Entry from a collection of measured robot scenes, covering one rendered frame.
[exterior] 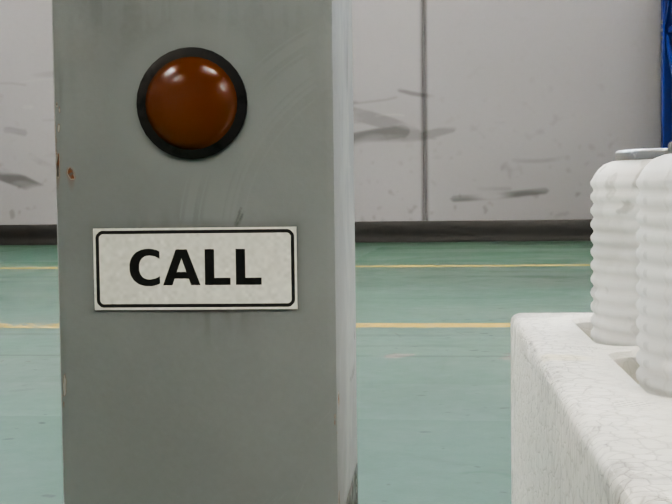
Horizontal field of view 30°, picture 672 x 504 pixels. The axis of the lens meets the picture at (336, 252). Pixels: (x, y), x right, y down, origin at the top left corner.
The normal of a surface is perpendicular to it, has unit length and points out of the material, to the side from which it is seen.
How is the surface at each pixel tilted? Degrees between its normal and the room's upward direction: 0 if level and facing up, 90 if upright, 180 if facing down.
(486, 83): 90
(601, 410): 0
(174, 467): 90
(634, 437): 0
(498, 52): 90
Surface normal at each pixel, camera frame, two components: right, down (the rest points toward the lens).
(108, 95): -0.07, 0.05
